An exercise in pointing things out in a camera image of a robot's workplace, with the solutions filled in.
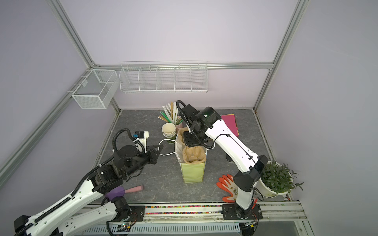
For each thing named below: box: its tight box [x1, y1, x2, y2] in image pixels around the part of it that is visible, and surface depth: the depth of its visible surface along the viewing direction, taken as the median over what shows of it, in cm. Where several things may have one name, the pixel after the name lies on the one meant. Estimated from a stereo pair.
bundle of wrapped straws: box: [157, 101, 184, 125], surface depth 101 cm
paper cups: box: [161, 122, 177, 139], surface depth 94 cm
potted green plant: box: [256, 160, 305, 199], surface depth 68 cm
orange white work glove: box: [216, 174, 239, 203], surface depth 82 cm
